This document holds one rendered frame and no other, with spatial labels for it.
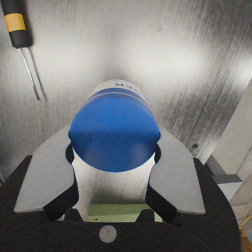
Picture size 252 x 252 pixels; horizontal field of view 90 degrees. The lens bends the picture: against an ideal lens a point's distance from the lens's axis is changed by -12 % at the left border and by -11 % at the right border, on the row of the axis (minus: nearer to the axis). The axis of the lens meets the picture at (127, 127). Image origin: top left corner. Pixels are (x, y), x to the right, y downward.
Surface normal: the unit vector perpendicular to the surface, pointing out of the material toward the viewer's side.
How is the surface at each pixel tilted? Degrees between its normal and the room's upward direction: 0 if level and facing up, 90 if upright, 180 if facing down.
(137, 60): 0
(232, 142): 0
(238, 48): 0
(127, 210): 90
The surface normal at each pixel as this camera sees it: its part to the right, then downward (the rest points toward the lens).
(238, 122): 0.04, 0.48
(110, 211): 0.04, -0.87
